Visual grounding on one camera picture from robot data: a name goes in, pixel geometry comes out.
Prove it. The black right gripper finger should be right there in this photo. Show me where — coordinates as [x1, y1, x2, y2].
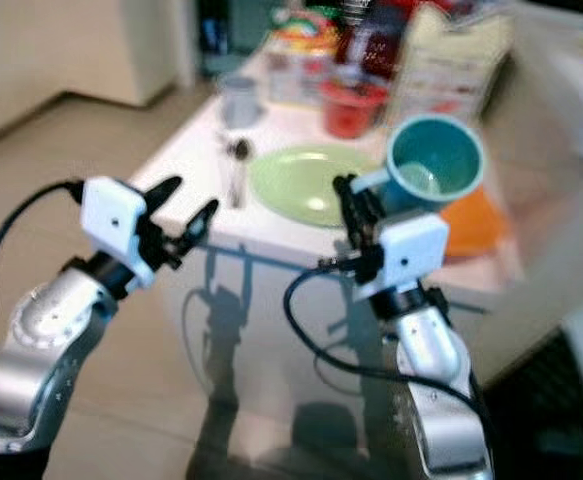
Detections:
[333, 174, 363, 250]
[355, 190, 385, 245]

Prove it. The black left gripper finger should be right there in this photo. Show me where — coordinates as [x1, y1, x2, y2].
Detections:
[145, 176, 185, 216]
[178, 199, 221, 252]

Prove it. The teal cup with handle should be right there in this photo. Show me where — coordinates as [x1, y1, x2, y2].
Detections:
[351, 113, 488, 217]

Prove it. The light green plate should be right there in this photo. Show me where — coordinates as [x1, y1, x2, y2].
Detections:
[248, 143, 394, 230]

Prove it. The metal spoon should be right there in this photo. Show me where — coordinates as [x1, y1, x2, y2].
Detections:
[227, 138, 255, 210]

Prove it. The red plastic cup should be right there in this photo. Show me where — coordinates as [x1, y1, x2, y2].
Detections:
[319, 78, 391, 140]

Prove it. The white table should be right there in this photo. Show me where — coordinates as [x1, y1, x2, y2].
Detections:
[131, 30, 577, 401]

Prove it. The orange napkin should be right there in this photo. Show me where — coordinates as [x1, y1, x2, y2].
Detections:
[436, 186, 503, 259]

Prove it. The grey cup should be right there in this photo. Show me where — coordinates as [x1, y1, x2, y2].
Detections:
[216, 73, 263, 130]

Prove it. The colourful food package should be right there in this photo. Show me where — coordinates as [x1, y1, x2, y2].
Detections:
[265, 8, 343, 107]

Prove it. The dark red bottle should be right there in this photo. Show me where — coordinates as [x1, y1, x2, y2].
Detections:
[335, 0, 409, 83]

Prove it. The beige cabinet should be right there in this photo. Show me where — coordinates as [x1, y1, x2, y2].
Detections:
[0, 0, 178, 143]

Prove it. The cream printed carton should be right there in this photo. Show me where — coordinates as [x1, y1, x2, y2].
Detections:
[385, 4, 515, 133]

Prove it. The black floor mat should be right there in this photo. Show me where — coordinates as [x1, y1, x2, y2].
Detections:
[479, 328, 583, 480]

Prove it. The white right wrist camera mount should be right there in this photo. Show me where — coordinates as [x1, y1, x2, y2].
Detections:
[371, 212, 451, 302]

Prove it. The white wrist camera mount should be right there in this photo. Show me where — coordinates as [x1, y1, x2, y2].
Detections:
[80, 176, 154, 292]
[371, 212, 451, 302]

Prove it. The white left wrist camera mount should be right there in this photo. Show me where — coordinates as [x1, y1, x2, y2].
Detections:
[80, 176, 154, 292]

